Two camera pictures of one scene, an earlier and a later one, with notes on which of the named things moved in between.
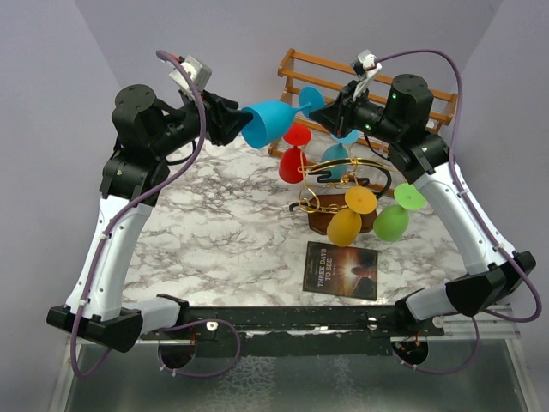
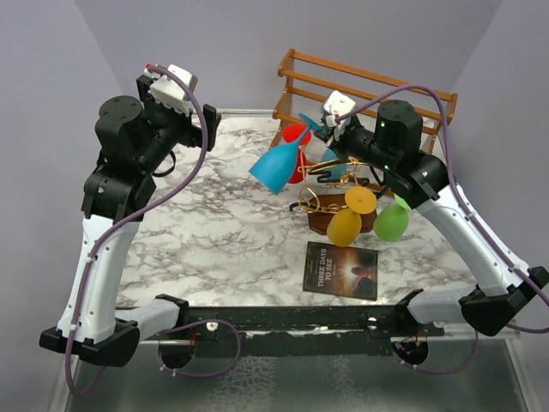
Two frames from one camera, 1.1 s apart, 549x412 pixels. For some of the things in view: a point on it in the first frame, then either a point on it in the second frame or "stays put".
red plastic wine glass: x=292 y=164 stays put
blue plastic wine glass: x=271 y=119 -> x=274 y=167
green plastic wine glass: x=391 y=222 stays put
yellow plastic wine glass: x=344 y=227 stays put
